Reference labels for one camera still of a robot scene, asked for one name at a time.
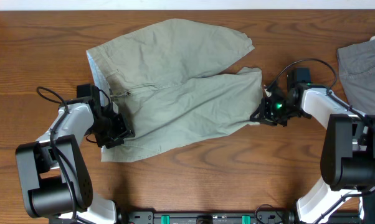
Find khaki green shorts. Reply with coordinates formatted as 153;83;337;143
87;19;262;162

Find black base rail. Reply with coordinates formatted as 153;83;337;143
49;203;363;224

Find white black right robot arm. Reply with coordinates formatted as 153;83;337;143
250;68;375;223

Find grey shorts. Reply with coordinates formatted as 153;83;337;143
336;36;375;114

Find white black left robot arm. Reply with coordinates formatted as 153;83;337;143
15;84;135;223

